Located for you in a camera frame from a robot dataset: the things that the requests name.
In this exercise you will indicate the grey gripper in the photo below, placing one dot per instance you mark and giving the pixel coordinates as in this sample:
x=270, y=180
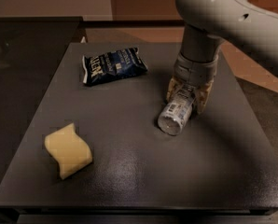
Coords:
x=194, y=69

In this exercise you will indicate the clear plastic water bottle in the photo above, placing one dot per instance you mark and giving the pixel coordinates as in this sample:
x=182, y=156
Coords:
x=176, y=113

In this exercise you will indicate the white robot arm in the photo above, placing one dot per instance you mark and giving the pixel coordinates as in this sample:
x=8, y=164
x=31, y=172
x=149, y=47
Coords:
x=208, y=23

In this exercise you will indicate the dark blue chip bag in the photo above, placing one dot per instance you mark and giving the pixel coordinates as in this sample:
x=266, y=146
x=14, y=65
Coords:
x=112, y=66

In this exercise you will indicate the yellow wavy sponge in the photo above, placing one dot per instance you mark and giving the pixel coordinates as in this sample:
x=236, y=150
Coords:
x=69, y=150

